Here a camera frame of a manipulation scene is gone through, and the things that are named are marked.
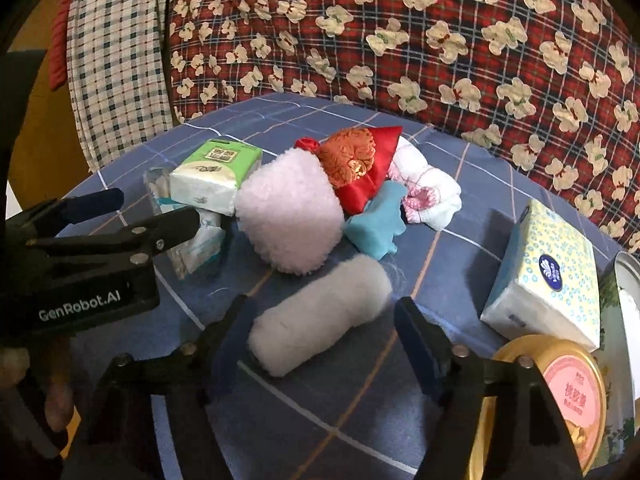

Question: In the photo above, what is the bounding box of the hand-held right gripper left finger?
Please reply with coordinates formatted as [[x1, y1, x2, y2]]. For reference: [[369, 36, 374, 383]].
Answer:
[[65, 294, 261, 480]]

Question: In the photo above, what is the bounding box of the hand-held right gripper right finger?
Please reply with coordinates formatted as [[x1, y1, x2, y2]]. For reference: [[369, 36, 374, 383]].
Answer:
[[394, 296, 586, 480]]

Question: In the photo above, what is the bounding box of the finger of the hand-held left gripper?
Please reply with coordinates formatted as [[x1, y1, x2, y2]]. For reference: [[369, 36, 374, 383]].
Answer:
[[5, 187, 126, 243], [25, 206, 202, 268]]

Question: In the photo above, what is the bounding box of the white fluffy roll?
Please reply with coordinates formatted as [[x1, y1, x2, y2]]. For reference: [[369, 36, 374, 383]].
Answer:
[[247, 254, 393, 378]]

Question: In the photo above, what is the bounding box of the red gold brocade pouch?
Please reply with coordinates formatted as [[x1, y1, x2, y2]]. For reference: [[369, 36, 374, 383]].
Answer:
[[294, 126, 404, 217]]

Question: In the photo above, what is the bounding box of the printed round tin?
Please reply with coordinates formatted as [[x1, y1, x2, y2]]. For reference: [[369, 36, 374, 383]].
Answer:
[[597, 251, 640, 461]]

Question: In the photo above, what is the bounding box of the person's left hand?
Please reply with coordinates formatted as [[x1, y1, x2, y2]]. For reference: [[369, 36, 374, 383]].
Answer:
[[0, 342, 77, 438]]

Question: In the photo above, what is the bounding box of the clear-wrapped small tissue pack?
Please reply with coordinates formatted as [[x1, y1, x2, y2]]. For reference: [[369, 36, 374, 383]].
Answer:
[[167, 207, 227, 280], [144, 167, 176, 213]]

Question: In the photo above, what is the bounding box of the blue plaid bedsheet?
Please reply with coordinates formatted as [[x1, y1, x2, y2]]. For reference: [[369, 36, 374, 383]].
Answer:
[[60, 92, 623, 480]]

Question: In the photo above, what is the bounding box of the pink fluffy cloth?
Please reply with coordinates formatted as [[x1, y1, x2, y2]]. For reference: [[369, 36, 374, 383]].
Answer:
[[235, 151, 346, 276]]

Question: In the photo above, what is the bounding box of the blue-dotted tissue pack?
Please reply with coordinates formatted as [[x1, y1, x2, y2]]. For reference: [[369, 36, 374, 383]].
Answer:
[[480, 199, 601, 353]]

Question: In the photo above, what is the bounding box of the gold round tin lid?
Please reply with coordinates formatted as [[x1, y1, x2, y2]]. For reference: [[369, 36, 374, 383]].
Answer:
[[470, 335, 608, 473]]

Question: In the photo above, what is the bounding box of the red knit cloth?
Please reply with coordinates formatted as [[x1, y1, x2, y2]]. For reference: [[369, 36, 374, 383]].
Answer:
[[49, 0, 81, 92]]

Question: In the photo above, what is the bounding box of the white pink knit cloth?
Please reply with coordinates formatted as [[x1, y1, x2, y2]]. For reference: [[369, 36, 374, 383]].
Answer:
[[387, 136, 463, 232]]

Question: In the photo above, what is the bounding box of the red plaid bear-print blanket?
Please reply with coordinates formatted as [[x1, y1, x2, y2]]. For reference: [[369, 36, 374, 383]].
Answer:
[[167, 0, 640, 256]]

